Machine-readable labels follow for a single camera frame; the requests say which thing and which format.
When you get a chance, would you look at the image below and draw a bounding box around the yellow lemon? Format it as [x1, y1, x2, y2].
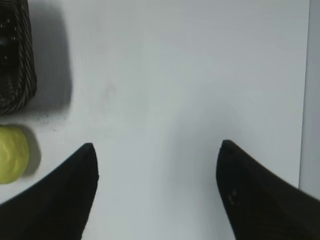
[0, 125, 30, 184]

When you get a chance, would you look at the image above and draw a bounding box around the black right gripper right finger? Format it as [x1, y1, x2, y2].
[216, 140, 320, 240]

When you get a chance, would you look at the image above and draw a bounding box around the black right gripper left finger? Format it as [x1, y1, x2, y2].
[0, 143, 99, 240]

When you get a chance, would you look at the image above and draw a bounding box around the dark brown wicker basket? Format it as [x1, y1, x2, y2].
[0, 0, 37, 116]

